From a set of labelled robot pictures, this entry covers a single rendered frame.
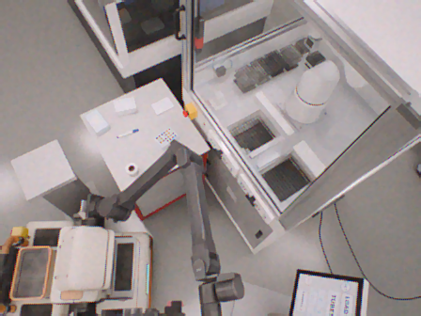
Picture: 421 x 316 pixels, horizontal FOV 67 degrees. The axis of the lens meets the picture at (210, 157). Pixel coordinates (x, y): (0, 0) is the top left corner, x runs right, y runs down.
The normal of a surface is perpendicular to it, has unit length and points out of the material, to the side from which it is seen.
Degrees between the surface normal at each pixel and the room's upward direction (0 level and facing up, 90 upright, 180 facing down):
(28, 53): 0
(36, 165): 0
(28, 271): 0
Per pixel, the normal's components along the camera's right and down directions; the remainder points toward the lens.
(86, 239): 0.72, -0.32
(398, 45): 0.06, -0.41
